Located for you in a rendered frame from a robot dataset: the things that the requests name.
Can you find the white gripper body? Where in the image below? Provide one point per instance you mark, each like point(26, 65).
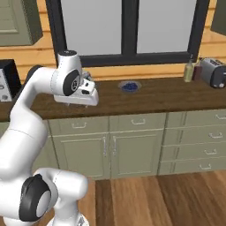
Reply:
point(77, 99)

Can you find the olive green bottle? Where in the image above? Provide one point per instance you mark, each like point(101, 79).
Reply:
point(188, 71)

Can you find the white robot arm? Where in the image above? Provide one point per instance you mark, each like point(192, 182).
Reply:
point(26, 138)

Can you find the black framed window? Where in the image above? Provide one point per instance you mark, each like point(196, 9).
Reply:
point(129, 29)

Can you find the dark red bottle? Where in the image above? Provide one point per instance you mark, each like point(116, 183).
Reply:
point(197, 72)

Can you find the black and silver microwave oven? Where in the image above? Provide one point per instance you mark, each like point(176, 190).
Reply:
point(6, 80)

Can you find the silver toaster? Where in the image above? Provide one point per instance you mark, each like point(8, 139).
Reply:
point(214, 72)

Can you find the dark olive wall cupboard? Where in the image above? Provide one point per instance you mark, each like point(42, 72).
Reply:
point(219, 16)

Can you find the olive drawer front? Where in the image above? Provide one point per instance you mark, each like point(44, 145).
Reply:
point(79, 125)
point(203, 117)
point(138, 122)
point(194, 166)
point(197, 151)
point(200, 135)

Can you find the olive cupboard door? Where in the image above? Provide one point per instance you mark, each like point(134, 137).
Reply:
point(82, 156)
point(136, 153)

